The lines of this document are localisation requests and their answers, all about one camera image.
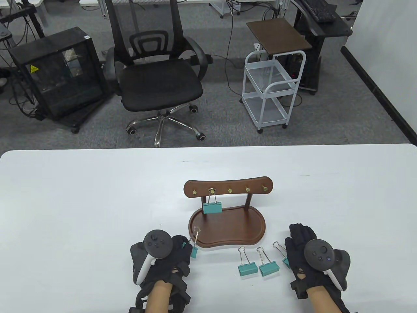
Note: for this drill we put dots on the person's left hand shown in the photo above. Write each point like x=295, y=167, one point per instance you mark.
x=177, y=260

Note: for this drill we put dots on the person's right hand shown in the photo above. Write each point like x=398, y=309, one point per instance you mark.
x=297, y=241

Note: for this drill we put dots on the teal binder clip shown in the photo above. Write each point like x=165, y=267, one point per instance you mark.
x=269, y=269
x=248, y=270
x=286, y=261
x=194, y=252
x=212, y=208

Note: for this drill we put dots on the brown wooden key rack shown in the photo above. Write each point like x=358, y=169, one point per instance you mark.
x=228, y=228

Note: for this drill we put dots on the person's right forearm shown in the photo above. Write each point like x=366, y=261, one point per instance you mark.
x=323, y=301

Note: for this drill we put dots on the person's left forearm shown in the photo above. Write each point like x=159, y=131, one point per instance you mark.
x=158, y=298

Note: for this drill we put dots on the black VR controller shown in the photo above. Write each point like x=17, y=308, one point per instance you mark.
x=319, y=253
x=157, y=244

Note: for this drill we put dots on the black wheeled computer stand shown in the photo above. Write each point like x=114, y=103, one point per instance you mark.
x=84, y=114

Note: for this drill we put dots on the black desktop tower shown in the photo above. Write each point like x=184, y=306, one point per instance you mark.
x=297, y=67

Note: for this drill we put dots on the black mesh office chair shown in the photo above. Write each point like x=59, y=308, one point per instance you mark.
x=159, y=84

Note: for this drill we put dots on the black power strip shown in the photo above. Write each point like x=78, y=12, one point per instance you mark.
x=210, y=59

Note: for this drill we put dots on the brown wooden side table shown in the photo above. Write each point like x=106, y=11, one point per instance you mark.
x=277, y=34

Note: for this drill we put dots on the white power strip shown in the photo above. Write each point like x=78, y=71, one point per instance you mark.
x=30, y=109

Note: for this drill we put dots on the black computer desk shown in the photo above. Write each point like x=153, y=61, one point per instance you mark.
x=335, y=27

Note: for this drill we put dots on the black glass computer case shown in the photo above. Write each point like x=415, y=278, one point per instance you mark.
x=58, y=75

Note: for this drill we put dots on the black keyboard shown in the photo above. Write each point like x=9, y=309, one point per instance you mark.
x=321, y=9

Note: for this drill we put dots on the white desk with caster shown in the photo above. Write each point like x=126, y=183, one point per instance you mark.
x=217, y=8

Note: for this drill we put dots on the white desk leg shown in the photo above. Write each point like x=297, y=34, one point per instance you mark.
x=41, y=13

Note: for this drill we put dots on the aluminium frame post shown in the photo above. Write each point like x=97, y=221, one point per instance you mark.
x=103, y=8

